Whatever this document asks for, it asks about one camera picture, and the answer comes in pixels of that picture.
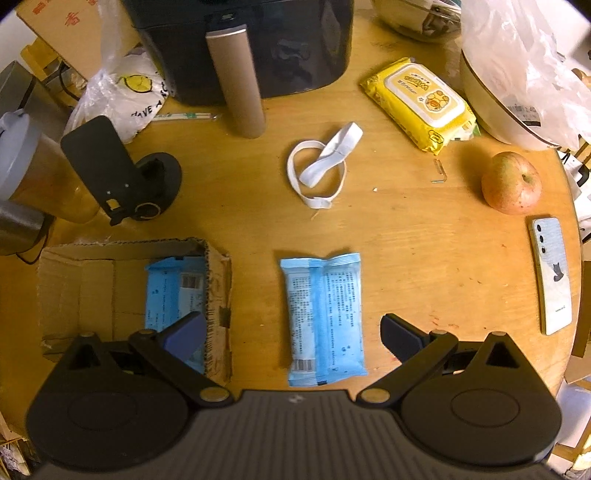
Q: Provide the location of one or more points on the white smiley plastic bag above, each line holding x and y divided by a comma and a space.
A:
134, 92

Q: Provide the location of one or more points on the round wooden desktop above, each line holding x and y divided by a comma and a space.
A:
258, 221

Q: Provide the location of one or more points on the grey steel rice cooker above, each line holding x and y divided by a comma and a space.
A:
18, 226

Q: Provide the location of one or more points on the black phone stand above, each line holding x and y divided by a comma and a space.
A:
92, 152

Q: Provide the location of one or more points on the white elastic band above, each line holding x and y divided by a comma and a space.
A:
344, 141

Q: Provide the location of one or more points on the cream bowl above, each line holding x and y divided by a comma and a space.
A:
489, 110

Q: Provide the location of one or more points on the white smartphone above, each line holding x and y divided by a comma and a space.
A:
551, 277

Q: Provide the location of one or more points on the red apple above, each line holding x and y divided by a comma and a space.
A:
510, 184

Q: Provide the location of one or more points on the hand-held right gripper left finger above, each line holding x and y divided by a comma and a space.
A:
184, 334

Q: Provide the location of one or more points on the tumbler with grey lid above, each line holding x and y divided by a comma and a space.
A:
46, 184

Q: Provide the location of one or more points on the yellow wet wipes pack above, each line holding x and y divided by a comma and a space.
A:
415, 92

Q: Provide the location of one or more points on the blue plastic packet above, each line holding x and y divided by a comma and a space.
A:
161, 295
323, 314

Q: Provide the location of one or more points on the cardboard box with red print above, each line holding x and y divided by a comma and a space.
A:
55, 18

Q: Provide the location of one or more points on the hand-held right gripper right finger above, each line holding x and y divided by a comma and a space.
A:
400, 337

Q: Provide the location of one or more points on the brown cardboard box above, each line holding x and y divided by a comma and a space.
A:
83, 295

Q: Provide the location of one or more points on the glass bowl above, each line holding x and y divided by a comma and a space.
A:
401, 18

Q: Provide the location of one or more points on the wrapped disposable chopsticks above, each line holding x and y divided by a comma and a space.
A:
184, 117

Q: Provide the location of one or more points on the clear plastic bag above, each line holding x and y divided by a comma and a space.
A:
508, 37

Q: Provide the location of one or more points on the dark blue air fryer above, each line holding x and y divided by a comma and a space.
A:
300, 46

